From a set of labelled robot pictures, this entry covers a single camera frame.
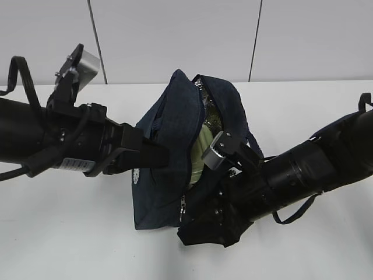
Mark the green lid food container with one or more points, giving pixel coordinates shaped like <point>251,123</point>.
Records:
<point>203,141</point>

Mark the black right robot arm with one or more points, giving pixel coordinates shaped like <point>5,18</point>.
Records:
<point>339,154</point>

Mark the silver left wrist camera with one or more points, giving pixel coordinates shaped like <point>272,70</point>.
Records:
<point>84,66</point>

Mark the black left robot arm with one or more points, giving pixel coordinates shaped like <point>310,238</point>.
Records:
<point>22,136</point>

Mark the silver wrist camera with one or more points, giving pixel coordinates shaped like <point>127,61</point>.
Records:
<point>84,66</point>
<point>224,147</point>

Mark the dark blue fabric lunch bag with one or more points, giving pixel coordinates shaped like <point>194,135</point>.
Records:
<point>161,196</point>

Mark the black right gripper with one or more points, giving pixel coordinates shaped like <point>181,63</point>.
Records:
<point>233,206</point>

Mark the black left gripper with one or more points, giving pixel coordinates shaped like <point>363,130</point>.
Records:
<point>83,139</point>

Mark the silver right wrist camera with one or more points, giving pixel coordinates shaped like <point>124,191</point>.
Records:
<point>224,147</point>

